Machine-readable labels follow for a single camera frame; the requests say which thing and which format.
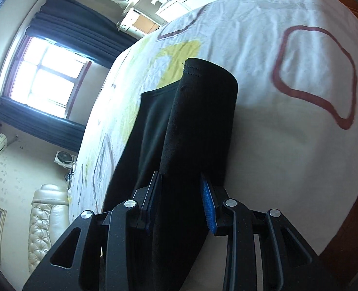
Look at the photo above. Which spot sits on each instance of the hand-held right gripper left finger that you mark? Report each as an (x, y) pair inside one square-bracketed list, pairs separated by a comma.
[(150, 198)]

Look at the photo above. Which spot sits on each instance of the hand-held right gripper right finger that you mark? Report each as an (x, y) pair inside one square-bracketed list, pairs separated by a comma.
[(207, 207)]

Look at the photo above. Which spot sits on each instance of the black pants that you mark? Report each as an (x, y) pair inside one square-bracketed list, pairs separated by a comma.
[(191, 127)]

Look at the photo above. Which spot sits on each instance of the white patterned bed sheet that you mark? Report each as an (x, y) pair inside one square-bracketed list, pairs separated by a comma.
[(273, 142)]

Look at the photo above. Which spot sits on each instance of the white fan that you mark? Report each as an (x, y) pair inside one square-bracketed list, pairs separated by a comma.
[(64, 157)]

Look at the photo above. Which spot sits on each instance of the cream tufted leather headboard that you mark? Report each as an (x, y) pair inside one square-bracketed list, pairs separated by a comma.
[(45, 218)]

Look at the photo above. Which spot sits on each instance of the dark blue curtain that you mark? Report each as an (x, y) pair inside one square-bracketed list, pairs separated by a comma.
[(39, 121), (76, 27)]

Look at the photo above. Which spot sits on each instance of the window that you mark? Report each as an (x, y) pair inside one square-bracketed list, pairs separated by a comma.
[(45, 72)]

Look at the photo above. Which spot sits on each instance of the white dressing table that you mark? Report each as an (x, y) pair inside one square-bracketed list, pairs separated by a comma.
[(139, 21)]

